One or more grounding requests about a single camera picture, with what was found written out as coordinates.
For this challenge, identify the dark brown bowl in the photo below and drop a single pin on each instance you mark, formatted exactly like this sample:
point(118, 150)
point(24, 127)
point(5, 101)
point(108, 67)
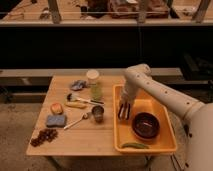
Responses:
point(145, 125)

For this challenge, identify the wooden table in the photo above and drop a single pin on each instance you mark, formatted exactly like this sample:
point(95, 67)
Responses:
point(88, 138)

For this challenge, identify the small metal cup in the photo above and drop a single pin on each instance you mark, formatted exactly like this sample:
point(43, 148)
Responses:
point(98, 112)

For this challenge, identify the yellow banana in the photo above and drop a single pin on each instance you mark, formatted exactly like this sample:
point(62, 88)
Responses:
point(75, 105)

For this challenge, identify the bunch of dark grapes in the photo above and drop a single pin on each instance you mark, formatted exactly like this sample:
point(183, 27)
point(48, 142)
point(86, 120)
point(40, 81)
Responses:
point(44, 135)

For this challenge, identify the blue sponge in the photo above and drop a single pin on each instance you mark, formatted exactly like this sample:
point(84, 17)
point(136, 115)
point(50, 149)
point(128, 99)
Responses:
point(56, 121)

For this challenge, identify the orange peach fruit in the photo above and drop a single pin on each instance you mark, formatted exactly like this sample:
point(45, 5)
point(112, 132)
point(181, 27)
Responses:
point(56, 108)

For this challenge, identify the clear jar with white lid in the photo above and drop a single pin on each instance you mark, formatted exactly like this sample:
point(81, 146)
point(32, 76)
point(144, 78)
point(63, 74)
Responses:
point(95, 86)

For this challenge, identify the yellow plastic tray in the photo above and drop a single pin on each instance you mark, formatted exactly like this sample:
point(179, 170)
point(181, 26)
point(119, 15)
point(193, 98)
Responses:
point(164, 143)

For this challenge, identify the metal spoon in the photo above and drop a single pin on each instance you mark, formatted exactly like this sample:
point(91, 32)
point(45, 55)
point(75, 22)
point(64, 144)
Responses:
point(83, 117)

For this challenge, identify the green chili pepper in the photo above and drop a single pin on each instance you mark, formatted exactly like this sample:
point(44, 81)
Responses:
point(135, 145)

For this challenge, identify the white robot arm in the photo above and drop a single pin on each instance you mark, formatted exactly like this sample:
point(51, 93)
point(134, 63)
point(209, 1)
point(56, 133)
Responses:
point(196, 114)

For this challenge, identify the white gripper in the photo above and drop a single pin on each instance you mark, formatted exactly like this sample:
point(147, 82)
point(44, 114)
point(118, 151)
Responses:
point(126, 99)

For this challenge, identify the makeup brush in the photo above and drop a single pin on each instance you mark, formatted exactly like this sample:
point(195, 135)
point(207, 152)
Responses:
point(72, 97)

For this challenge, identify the striped eraser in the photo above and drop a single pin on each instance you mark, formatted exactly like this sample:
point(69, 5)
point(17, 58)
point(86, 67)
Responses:
point(124, 111)

